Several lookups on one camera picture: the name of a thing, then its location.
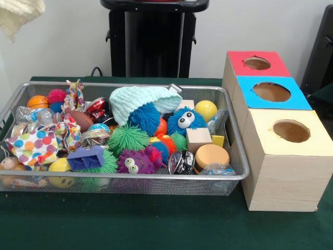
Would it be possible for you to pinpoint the clear blue plastic packet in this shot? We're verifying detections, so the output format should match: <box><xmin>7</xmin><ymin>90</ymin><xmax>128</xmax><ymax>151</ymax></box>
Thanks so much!
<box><xmin>207</xmin><ymin>109</ymin><xmax>230</xmax><ymax>135</ymax></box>

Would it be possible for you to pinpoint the red black packet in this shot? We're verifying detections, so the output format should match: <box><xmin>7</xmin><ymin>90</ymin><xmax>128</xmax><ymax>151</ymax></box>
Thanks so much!
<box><xmin>86</xmin><ymin>97</ymin><xmax>112</xmax><ymax>124</ymax></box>

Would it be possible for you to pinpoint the cream waffle cloth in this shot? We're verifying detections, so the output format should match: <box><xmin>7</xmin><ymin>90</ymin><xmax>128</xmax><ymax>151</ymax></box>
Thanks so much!
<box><xmin>0</xmin><ymin>0</ymin><xmax>46</xmax><ymax>43</ymax></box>

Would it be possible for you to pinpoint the clear mesh bin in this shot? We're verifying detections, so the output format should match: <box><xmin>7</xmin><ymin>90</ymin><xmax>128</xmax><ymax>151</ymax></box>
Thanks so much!
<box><xmin>0</xmin><ymin>81</ymin><xmax>250</xmax><ymax>196</ymax></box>

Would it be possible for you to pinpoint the wooden box with three holes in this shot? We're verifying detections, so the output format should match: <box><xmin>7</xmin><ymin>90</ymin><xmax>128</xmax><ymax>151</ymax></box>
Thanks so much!
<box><xmin>222</xmin><ymin>51</ymin><xmax>333</xmax><ymax>213</ymax></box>

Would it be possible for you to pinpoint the blue fuzzy ball with eyes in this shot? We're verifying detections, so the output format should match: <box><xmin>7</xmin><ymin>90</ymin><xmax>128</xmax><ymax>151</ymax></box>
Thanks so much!
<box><xmin>166</xmin><ymin>107</ymin><xmax>207</xmax><ymax>137</ymax></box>

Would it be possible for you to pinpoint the wooden cube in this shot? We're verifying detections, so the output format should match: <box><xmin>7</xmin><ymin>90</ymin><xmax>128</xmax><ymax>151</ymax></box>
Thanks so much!
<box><xmin>186</xmin><ymin>128</ymin><xmax>213</xmax><ymax>153</ymax></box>

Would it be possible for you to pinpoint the mint green knit cloth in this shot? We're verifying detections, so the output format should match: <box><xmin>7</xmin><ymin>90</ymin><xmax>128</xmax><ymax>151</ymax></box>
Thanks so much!
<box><xmin>109</xmin><ymin>86</ymin><xmax>183</xmax><ymax>127</ymax></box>

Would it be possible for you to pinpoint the small green spiky ball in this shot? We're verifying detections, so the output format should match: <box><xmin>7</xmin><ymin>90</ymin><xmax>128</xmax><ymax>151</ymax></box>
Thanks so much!
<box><xmin>107</xmin><ymin>124</ymin><xmax>150</xmax><ymax>156</ymax></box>

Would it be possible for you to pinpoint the purple spiky ball with eyes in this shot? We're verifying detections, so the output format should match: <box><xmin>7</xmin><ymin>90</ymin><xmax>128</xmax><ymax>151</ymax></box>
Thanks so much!
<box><xmin>117</xmin><ymin>146</ymin><xmax>163</xmax><ymax>175</ymax></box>

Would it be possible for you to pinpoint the yellow block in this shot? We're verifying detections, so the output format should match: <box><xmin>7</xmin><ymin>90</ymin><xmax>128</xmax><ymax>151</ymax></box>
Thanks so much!
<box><xmin>211</xmin><ymin>134</ymin><xmax>225</xmax><ymax>148</ymax></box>

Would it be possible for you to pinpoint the round wooden disc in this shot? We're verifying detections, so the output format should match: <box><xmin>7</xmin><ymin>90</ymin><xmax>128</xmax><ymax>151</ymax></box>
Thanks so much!
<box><xmin>194</xmin><ymin>144</ymin><xmax>230</xmax><ymax>172</ymax></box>

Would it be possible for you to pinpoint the clear crumpled plastic packet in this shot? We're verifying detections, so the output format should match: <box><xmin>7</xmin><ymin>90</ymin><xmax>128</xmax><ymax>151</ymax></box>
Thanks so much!
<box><xmin>200</xmin><ymin>162</ymin><xmax>237</xmax><ymax>177</ymax></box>

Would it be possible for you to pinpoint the blue globe ball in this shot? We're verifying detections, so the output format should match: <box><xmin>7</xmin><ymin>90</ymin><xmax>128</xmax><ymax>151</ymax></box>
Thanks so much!
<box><xmin>87</xmin><ymin>123</ymin><xmax>111</xmax><ymax>133</ymax></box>

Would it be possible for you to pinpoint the large green spiky ball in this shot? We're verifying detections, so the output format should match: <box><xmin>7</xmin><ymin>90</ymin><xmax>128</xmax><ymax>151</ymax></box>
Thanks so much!
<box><xmin>78</xmin><ymin>149</ymin><xmax>120</xmax><ymax>175</ymax></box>

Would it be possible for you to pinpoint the silver can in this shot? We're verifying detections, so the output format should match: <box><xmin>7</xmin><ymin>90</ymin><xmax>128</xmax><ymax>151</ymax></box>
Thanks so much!
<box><xmin>80</xmin><ymin>129</ymin><xmax>111</xmax><ymax>148</ymax></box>

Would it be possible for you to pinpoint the brown toy football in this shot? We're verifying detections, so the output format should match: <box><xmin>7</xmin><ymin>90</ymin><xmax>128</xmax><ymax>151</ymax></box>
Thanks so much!
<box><xmin>68</xmin><ymin>109</ymin><xmax>95</xmax><ymax>133</ymax></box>

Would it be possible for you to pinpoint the purple plastic block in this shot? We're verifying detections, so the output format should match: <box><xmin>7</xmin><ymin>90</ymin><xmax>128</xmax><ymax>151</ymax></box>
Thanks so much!
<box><xmin>67</xmin><ymin>145</ymin><xmax>105</xmax><ymax>171</ymax></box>

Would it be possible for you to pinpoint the pink spiky ball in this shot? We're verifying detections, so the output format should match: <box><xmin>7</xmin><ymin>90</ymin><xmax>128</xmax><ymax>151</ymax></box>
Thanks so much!
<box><xmin>47</xmin><ymin>89</ymin><xmax>68</xmax><ymax>105</ymax></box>

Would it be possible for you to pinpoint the yellow smiley ball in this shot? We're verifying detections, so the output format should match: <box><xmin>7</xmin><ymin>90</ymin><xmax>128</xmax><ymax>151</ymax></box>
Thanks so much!
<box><xmin>48</xmin><ymin>158</ymin><xmax>76</xmax><ymax>189</ymax></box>

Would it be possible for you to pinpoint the small orange basketball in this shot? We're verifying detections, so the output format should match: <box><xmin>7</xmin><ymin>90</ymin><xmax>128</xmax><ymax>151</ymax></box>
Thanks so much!
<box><xmin>27</xmin><ymin>95</ymin><xmax>50</xmax><ymax>110</ymax></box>

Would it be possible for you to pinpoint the polka dot cloth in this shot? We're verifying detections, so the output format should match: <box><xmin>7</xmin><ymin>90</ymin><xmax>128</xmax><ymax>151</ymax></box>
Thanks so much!
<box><xmin>5</xmin><ymin>122</ymin><xmax>79</xmax><ymax>171</ymax></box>

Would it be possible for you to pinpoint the black chair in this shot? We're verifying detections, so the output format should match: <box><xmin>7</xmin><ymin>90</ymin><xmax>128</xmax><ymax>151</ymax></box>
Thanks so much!
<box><xmin>302</xmin><ymin>5</ymin><xmax>333</xmax><ymax>97</ymax></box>

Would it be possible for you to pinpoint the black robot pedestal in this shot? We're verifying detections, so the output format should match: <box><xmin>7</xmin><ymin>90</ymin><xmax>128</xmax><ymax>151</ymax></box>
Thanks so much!
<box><xmin>100</xmin><ymin>0</ymin><xmax>210</xmax><ymax>79</ymax></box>

